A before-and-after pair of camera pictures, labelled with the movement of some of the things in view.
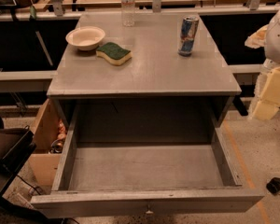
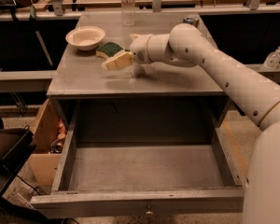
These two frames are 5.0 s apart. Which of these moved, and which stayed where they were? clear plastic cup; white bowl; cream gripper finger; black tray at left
Moved: cream gripper finger
Stayed: black tray at left; white bowl; clear plastic cup
